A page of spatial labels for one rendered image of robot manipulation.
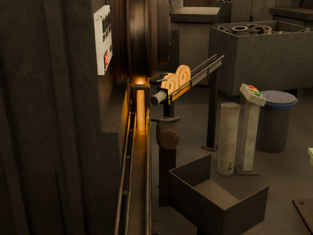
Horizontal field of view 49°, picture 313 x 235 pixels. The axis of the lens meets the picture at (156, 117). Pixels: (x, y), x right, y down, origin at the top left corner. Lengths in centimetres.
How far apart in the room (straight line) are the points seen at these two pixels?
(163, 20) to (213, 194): 68
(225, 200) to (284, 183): 131
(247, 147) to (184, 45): 203
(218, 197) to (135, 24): 69
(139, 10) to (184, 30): 290
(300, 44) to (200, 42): 110
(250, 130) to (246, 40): 140
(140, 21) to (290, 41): 280
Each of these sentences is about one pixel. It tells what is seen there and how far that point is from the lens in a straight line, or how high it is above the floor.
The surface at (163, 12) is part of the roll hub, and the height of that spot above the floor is 120.
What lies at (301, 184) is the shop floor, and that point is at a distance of 258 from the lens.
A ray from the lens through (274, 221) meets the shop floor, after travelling 220.
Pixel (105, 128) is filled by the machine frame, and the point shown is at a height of 87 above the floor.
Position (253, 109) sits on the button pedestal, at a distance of 239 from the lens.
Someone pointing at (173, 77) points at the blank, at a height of 76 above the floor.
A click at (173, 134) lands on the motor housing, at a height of 51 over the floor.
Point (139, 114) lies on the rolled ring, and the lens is 152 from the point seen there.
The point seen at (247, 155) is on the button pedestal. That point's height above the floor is 14.
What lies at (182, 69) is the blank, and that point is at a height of 78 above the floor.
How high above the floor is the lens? 136
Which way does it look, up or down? 23 degrees down
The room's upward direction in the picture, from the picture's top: straight up
